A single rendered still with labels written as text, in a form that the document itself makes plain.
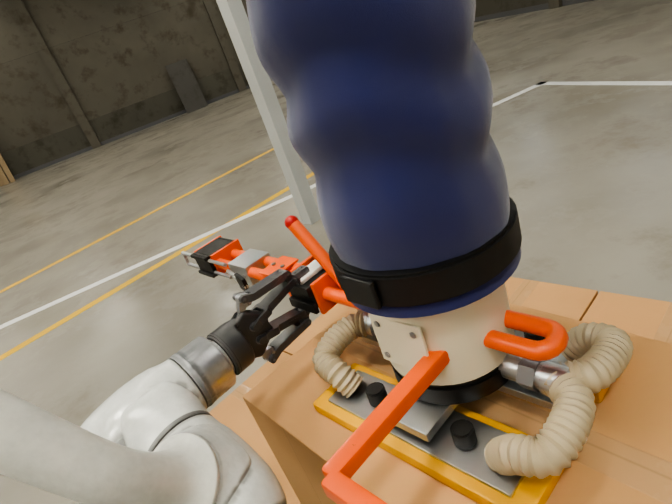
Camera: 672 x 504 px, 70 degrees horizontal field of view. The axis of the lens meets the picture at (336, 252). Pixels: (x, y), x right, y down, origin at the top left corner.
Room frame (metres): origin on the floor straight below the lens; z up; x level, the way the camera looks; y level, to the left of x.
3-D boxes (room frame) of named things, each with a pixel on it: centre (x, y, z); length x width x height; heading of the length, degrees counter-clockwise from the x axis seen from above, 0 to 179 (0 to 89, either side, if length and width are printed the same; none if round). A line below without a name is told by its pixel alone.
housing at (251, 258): (0.89, 0.17, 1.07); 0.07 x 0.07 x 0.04; 36
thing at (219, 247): (1.00, 0.25, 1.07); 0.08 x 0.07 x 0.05; 36
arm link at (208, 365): (0.58, 0.24, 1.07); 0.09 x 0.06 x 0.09; 37
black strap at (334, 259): (0.51, -0.10, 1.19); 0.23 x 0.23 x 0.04
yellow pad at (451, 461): (0.46, -0.03, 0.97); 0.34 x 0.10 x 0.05; 36
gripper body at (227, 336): (0.63, 0.18, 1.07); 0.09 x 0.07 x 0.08; 127
